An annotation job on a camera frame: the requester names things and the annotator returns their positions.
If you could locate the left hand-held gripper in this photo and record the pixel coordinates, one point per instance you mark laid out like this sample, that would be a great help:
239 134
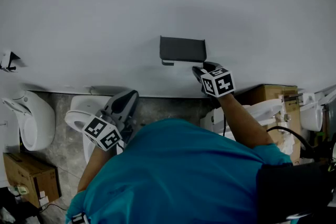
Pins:
101 133

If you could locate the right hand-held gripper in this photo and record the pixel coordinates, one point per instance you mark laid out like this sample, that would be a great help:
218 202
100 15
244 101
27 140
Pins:
219 82

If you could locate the black shoulder pack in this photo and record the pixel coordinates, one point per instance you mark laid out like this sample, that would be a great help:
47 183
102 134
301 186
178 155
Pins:
291 186

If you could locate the person's right forearm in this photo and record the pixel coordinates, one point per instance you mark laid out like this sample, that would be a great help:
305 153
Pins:
241 120

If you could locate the person's left forearm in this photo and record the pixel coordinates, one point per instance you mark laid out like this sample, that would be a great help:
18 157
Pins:
94 168

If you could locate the white toilet with oval seat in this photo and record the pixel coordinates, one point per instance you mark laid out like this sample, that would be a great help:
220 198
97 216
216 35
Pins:
84 106

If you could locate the white toilet with raised lid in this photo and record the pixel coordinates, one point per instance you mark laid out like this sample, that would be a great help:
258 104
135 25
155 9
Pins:
262 110

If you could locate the small rounded white toilet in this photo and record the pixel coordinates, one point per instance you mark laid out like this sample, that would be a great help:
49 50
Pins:
39 123

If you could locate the large cardboard box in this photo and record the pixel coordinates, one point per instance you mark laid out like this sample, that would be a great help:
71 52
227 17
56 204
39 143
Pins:
270 91

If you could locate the person's teal shirt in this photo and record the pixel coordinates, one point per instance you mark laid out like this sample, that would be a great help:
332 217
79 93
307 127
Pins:
173 175

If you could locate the black flat device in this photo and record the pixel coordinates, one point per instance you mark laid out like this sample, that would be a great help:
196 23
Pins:
292 97

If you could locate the black white patterned tag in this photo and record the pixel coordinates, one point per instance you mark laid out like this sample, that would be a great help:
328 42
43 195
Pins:
80 218

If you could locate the flat cardboard box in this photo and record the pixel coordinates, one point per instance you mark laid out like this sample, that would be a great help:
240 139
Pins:
23 173

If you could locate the green white small item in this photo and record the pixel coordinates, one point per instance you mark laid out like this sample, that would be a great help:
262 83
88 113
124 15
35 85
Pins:
21 190

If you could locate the black bag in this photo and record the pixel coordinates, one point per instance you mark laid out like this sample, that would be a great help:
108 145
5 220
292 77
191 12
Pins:
15 207

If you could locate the black wall paper holder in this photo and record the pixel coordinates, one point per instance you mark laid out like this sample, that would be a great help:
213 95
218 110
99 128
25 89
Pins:
181 49

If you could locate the small black wall holder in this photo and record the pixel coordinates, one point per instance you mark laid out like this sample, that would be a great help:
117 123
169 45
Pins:
13 56

